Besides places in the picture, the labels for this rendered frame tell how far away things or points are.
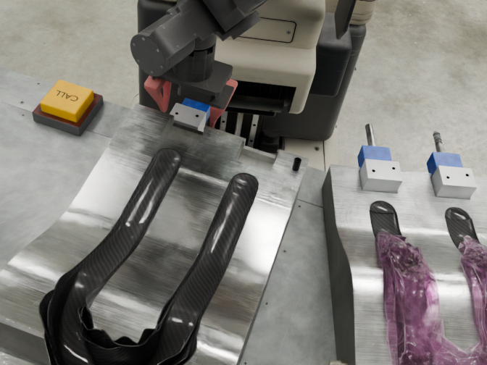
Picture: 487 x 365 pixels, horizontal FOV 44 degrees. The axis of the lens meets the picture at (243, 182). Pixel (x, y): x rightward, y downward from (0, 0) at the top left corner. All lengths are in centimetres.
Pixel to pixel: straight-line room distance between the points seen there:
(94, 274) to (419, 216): 45
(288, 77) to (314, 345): 54
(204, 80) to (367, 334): 40
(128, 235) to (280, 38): 54
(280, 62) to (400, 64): 148
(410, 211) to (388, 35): 188
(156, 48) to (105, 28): 176
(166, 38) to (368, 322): 40
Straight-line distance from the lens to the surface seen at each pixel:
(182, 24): 75
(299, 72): 113
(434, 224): 87
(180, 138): 87
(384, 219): 86
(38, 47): 243
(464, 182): 90
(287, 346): 78
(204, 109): 95
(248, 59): 112
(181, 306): 65
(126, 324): 63
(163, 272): 69
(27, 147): 96
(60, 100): 97
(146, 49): 75
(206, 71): 84
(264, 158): 85
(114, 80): 226
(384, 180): 86
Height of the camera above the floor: 150
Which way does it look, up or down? 50 degrees down
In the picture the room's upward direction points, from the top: 11 degrees clockwise
